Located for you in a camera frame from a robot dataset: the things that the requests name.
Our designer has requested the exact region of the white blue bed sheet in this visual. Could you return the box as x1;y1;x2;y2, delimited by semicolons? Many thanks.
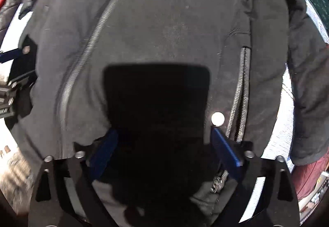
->
0;0;329;224

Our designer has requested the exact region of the dark red blanket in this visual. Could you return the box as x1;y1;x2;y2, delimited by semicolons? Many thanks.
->
292;155;328;200

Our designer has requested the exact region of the black hooded winter jacket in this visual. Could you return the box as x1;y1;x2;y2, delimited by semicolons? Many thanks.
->
10;0;329;227

